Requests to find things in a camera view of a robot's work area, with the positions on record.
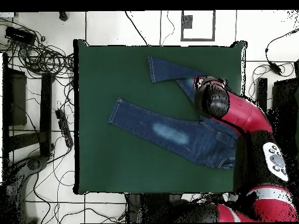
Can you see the blue denim jeans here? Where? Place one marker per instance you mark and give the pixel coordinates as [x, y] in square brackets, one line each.
[140, 121]

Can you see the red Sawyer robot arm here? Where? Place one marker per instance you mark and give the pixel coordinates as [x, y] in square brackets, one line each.
[245, 112]

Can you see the black flat box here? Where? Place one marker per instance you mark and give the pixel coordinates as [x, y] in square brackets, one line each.
[287, 93]
[16, 98]

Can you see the black upright bar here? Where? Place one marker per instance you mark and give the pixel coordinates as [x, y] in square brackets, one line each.
[262, 91]
[46, 112]

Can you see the dark green table cloth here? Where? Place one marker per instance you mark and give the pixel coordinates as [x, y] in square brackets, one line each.
[116, 168]

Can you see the black power strip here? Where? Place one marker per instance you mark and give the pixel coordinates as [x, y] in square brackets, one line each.
[64, 128]

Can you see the black power adapter box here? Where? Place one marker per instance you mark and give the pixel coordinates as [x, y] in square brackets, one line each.
[19, 35]

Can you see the grey square floor frame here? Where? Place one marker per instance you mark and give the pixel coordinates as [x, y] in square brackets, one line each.
[198, 39]

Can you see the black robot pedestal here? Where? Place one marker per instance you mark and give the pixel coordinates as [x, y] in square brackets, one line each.
[151, 207]

